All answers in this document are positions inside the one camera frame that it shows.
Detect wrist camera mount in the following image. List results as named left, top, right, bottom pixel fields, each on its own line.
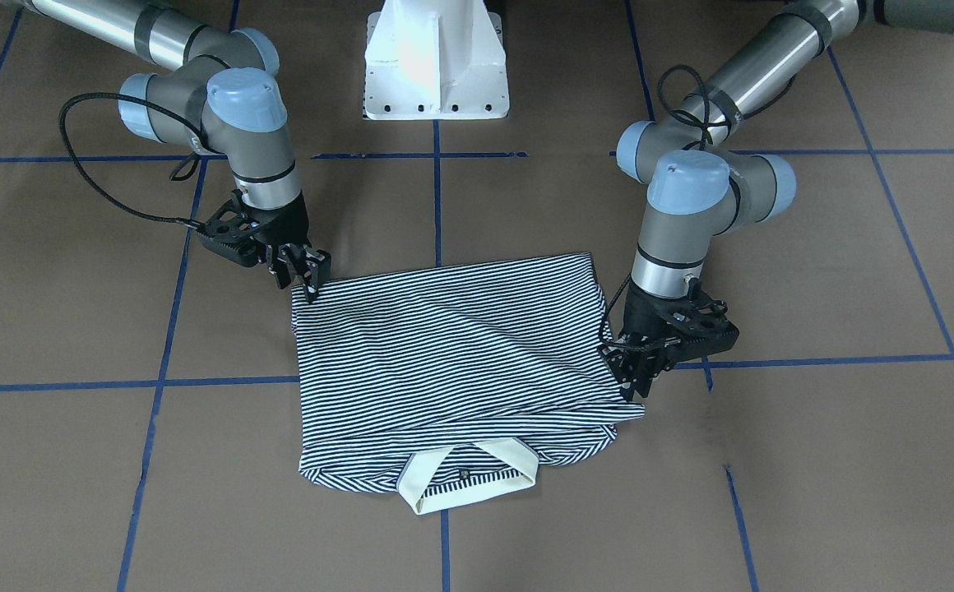
left=651, top=275, right=739, bottom=366
left=196, top=190, right=271, bottom=267

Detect striped polo shirt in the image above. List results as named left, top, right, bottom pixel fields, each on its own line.
left=290, top=252, right=645, bottom=515

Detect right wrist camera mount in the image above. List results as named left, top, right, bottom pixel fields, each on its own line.
left=196, top=190, right=271, bottom=267

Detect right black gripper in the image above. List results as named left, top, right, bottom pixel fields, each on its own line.
left=258, top=192, right=331, bottom=303

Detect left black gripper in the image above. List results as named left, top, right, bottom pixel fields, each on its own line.
left=599, top=280, right=692, bottom=402

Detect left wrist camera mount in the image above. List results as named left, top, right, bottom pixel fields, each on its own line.
left=651, top=275, right=739, bottom=366

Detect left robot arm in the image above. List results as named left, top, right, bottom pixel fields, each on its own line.
left=599, top=1, right=954, bottom=401

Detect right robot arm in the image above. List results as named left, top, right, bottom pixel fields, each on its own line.
left=22, top=1, right=331, bottom=303

